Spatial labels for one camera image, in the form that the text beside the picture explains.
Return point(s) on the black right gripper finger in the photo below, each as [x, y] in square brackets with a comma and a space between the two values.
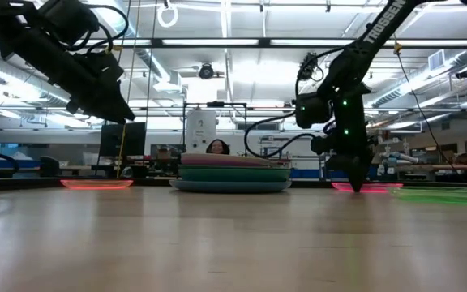
[355, 176]

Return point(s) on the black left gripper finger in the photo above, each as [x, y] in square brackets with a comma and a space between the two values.
[112, 106]

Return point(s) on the transparent pink plastic plate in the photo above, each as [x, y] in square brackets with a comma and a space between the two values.
[375, 187]

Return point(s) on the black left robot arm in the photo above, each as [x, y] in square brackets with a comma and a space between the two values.
[22, 44]

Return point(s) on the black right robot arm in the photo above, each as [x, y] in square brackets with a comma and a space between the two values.
[383, 24]

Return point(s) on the black monitor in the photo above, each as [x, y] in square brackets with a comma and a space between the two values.
[122, 140]

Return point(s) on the transparent orange plastic plate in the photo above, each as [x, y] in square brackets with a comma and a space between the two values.
[95, 184]

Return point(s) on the transparent green plastic plate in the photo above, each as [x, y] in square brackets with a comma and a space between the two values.
[444, 196]

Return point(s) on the white tank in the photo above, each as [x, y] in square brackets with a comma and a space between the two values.
[201, 130]

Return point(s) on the person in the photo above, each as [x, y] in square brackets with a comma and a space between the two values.
[217, 147]

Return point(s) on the black overhead beam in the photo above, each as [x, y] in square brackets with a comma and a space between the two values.
[217, 42]

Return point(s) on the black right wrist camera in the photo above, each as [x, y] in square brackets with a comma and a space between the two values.
[314, 110]

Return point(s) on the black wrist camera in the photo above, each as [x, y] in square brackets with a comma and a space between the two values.
[69, 20]
[314, 110]

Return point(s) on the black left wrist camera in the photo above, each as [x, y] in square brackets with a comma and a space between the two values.
[69, 20]

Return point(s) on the black overhead camera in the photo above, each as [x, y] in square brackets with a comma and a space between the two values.
[206, 71]

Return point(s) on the black metal frame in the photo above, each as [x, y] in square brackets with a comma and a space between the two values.
[215, 104]

